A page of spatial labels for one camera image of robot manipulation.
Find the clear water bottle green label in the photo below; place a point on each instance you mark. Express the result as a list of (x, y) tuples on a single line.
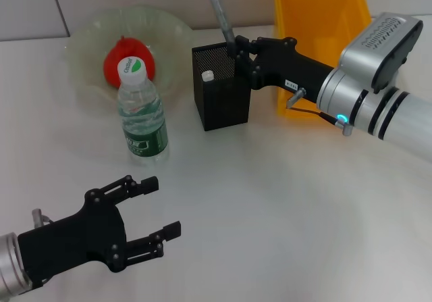
[(141, 113)]

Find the yellow plastic storage bin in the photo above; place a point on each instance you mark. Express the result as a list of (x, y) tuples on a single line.
[(320, 18)]

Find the translucent green glass plate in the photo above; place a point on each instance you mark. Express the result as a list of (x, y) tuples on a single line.
[(87, 45)]

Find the red-orange fruit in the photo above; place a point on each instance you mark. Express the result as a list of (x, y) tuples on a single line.
[(113, 62)]

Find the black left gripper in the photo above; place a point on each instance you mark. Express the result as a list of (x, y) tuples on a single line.
[(67, 243)]

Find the silver glitter pen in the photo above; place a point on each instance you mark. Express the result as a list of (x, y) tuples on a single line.
[(219, 8)]

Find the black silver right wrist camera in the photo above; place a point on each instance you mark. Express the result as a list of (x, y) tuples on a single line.
[(381, 45)]

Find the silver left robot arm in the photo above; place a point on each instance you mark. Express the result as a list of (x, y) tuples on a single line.
[(11, 265)]

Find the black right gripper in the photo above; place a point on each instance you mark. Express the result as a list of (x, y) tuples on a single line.
[(287, 65)]

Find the black mesh pen holder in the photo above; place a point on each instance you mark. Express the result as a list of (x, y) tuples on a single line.
[(226, 106)]

